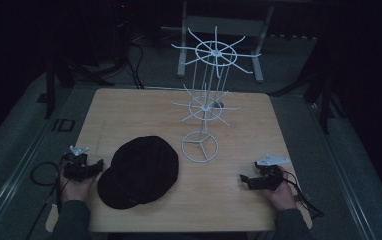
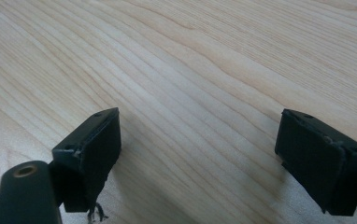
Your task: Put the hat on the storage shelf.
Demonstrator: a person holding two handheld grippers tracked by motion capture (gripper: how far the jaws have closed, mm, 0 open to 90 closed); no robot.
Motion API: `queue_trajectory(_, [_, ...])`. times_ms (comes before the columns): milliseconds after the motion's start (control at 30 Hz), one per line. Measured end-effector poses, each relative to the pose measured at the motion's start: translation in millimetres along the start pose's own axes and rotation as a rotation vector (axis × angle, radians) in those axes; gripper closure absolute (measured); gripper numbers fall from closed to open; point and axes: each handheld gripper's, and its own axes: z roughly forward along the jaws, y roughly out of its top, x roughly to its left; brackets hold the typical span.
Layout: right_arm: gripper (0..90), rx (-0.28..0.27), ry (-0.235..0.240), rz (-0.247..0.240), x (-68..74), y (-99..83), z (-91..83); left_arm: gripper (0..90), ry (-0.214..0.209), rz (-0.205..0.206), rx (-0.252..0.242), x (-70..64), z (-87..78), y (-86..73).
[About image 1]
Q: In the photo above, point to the white metal stand frame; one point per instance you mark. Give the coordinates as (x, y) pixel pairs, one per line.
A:
(224, 31)

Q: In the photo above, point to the person's right hand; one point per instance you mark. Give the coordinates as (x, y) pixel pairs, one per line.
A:
(280, 194)

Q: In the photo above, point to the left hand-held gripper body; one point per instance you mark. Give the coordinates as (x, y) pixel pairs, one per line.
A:
(77, 165)

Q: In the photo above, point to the black tripod stand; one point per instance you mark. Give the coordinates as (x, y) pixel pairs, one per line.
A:
(64, 71)
(320, 86)

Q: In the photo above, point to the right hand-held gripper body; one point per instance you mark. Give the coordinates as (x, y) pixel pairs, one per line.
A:
(268, 175)

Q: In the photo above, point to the person's left hand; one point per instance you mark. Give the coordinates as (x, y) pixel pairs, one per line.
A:
(75, 189)

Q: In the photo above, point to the black cap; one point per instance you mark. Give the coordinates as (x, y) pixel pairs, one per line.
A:
(142, 171)

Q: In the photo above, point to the black floor socket plate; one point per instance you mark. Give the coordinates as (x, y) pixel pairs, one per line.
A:
(65, 125)

